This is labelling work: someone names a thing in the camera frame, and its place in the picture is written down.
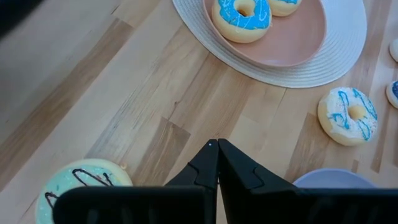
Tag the lavender round plate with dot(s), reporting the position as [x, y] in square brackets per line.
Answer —
[332, 179]

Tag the dark blue iced sprinkle donut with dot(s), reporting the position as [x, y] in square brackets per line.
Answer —
[394, 96]

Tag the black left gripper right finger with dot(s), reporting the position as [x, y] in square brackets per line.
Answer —
[242, 186]

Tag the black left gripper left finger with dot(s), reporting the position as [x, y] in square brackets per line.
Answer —
[199, 174]

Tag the mint iced donut chocolate drizzle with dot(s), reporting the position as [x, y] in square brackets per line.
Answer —
[68, 177]

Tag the white round woven placemat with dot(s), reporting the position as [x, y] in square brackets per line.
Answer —
[342, 56]

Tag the pink round plate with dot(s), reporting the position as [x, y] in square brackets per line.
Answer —
[289, 43]

